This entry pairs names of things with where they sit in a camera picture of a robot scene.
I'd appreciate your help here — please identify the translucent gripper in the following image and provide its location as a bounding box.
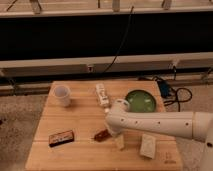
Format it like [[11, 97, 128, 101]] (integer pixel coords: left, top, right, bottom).
[[105, 123, 124, 150]]

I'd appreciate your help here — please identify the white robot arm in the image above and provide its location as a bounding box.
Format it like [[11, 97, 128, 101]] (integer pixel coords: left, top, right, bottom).
[[105, 99, 213, 171]]

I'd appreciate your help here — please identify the white paper packet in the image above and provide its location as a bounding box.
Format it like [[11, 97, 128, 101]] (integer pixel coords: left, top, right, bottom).
[[140, 134, 156, 159]]

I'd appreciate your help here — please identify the green bowl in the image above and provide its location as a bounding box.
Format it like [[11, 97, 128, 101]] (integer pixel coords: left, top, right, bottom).
[[125, 90, 156, 113]]

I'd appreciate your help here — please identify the white tube with cap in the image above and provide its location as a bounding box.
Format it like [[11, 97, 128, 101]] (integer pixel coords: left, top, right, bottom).
[[96, 83, 110, 113]]

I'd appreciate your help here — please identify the dark chocolate bar box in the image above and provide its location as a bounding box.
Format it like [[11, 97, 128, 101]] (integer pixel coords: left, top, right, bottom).
[[49, 130, 74, 147]]

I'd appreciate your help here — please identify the white plastic cup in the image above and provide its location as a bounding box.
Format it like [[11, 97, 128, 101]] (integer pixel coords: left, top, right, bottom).
[[53, 85, 71, 107]]

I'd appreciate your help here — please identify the black cable bundle on floor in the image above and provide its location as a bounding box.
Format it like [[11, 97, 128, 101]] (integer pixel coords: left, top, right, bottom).
[[138, 75, 193, 111]]

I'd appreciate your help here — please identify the black hanging cable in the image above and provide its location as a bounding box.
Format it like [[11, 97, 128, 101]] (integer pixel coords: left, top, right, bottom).
[[101, 5, 135, 74]]

